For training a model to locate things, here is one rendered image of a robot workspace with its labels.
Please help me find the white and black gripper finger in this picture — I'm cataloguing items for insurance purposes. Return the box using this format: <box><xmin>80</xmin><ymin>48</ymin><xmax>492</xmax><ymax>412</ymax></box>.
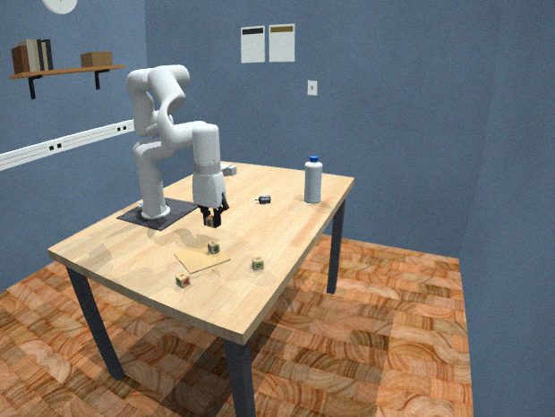
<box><xmin>198</xmin><ymin>205</ymin><xmax>211</xmax><ymax>225</ymax></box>
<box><xmin>213</xmin><ymin>192</ymin><xmax>230</xmax><ymax>228</ymax></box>

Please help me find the white bottle with blue cap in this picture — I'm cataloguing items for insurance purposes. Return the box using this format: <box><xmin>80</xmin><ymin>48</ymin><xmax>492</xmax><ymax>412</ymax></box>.
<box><xmin>304</xmin><ymin>156</ymin><xmax>322</xmax><ymax>203</ymax></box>

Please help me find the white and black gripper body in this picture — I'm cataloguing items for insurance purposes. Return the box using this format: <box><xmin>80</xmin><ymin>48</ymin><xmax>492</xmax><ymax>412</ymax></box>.
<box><xmin>192</xmin><ymin>170</ymin><xmax>226</xmax><ymax>209</ymax></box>

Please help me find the tan square mat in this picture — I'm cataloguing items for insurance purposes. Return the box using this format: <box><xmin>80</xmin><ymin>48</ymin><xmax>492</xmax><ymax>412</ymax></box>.
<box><xmin>174</xmin><ymin>242</ymin><xmax>231</xmax><ymax>274</ymax></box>

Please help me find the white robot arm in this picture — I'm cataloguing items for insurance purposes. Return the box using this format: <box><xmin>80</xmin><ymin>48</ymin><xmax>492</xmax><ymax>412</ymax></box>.
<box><xmin>126</xmin><ymin>65</ymin><xmax>237</xmax><ymax>219</ymax></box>

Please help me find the small cream letter block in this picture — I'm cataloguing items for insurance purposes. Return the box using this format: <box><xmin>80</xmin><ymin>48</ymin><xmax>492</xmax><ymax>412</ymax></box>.
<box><xmin>175</xmin><ymin>272</ymin><xmax>191</xmax><ymax>288</ymax></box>
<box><xmin>208</xmin><ymin>241</ymin><xmax>220</xmax><ymax>254</ymax></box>
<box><xmin>252</xmin><ymin>256</ymin><xmax>264</xmax><ymax>270</ymax></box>

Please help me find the small wooden letter block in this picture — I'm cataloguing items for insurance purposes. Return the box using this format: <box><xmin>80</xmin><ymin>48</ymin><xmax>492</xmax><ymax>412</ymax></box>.
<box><xmin>205</xmin><ymin>214</ymin><xmax>214</xmax><ymax>228</ymax></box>

